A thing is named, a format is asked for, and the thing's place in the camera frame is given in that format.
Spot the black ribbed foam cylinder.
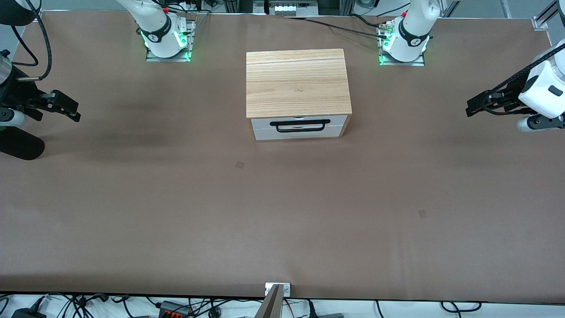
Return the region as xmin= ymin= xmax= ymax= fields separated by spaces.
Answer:
xmin=0 ymin=126 xmax=45 ymax=161

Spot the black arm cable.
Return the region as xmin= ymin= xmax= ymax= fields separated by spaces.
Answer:
xmin=11 ymin=0 xmax=53 ymax=81
xmin=482 ymin=44 xmax=565 ymax=116

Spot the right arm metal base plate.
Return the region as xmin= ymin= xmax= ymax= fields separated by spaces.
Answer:
xmin=145 ymin=19 xmax=195 ymax=63

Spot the black drawer handle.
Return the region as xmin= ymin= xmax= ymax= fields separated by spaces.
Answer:
xmin=270 ymin=119 xmax=331 ymax=133

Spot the white power strip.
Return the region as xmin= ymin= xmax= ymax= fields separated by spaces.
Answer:
xmin=267 ymin=0 xmax=319 ymax=16

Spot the light wooden drawer cabinet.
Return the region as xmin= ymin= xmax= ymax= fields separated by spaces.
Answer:
xmin=245 ymin=49 xmax=353 ymax=141

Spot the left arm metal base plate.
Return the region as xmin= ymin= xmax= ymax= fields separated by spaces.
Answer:
xmin=378 ymin=26 xmax=426 ymax=67

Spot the looped black floor cable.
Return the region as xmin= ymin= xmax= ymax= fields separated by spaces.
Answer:
xmin=441 ymin=301 xmax=482 ymax=313

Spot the small metal table bracket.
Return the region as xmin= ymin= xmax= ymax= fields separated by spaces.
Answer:
xmin=265 ymin=283 xmax=291 ymax=297

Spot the orange and black connector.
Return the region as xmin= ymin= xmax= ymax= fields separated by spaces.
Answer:
xmin=158 ymin=300 xmax=192 ymax=318

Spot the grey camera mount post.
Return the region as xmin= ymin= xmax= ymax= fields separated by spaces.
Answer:
xmin=253 ymin=284 xmax=284 ymax=318

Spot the long black table cable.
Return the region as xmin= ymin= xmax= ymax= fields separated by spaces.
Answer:
xmin=282 ymin=16 xmax=392 ymax=39

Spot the white-fronted drawer with handle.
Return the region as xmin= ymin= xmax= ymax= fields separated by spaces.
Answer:
xmin=251 ymin=116 xmax=348 ymax=130

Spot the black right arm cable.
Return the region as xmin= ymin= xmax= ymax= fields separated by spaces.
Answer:
xmin=11 ymin=0 xmax=53 ymax=81

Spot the black power adapter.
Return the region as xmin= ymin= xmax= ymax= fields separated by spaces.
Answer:
xmin=11 ymin=308 xmax=47 ymax=318

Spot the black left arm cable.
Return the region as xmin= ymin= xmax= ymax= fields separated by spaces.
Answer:
xmin=482 ymin=44 xmax=565 ymax=116

